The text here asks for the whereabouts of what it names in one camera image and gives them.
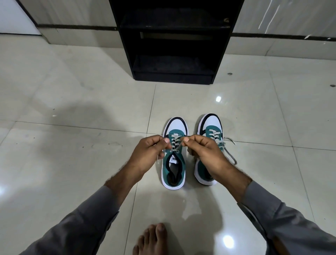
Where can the person's right hand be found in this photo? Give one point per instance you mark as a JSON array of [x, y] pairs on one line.
[[210, 155]]

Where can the person's left hand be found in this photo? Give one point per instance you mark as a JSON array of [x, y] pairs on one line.
[[147, 155]]

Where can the white shoelace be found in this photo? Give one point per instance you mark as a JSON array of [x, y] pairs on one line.
[[218, 142], [175, 139]]

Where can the green white sneaker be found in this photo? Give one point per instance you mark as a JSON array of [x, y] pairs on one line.
[[176, 126], [211, 122]]

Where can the black shoe rack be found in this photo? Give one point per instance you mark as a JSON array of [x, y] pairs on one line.
[[173, 65]]

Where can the person's right forearm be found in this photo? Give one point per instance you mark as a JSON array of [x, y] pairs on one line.
[[275, 215]]

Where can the person's left forearm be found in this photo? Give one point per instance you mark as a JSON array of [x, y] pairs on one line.
[[86, 220]]

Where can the person's bare foot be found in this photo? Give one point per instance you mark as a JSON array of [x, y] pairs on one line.
[[155, 241]]

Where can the white door panel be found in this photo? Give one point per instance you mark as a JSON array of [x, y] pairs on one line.
[[13, 18]]

